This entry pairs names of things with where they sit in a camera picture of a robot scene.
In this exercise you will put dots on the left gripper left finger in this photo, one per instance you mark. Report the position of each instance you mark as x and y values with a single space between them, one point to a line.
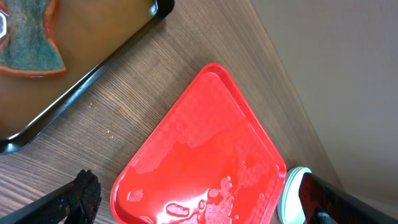
76 202

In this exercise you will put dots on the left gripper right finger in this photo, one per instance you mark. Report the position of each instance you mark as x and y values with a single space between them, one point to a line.
324 203

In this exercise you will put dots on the white plate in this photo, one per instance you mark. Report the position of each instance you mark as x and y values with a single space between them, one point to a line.
289 207

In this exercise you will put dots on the orange green sponge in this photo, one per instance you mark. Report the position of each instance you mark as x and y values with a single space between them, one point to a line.
28 47

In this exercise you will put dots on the red plastic tray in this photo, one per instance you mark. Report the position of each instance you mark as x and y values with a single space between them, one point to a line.
208 161

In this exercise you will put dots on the black water basin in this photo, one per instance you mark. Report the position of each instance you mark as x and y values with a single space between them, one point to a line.
91 36

